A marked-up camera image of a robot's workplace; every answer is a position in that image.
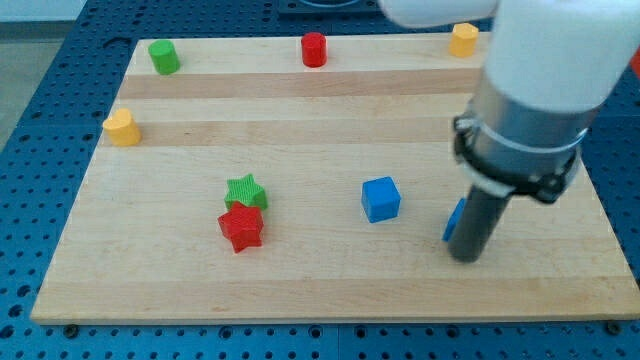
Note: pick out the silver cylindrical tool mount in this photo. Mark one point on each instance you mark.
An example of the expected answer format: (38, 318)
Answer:
(509, 148)

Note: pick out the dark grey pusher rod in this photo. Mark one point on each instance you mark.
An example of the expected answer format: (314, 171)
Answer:
(480, 215)

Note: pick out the blue triangle block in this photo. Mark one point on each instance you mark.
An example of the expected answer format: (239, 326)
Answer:
(453, 219)

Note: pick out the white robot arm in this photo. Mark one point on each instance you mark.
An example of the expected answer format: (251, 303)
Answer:
(550, 66)

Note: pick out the blue cube block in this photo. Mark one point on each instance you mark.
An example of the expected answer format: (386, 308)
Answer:
(380, 199)

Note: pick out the yellow hexagon block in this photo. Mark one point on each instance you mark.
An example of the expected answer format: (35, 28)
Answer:
(463, 40)

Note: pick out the red block at right edge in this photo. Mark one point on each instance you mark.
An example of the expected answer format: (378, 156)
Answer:
(635, 63)

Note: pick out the wooden board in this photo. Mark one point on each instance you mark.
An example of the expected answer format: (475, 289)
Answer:
(142, 244)

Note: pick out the red cylinder block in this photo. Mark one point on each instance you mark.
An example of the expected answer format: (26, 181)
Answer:
(314, 49)

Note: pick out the green star block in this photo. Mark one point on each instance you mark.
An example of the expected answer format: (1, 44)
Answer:
(246, 191)

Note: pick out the red star block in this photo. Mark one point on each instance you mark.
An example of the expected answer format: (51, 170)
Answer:
(242, 226)

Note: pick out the green cylinder block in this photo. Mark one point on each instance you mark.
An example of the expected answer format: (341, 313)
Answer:
(164, 57)

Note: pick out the yellow heart block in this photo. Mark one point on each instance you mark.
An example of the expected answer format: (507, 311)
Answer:
(121, 128)

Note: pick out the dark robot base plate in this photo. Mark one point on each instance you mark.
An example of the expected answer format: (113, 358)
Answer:
(326, 7)

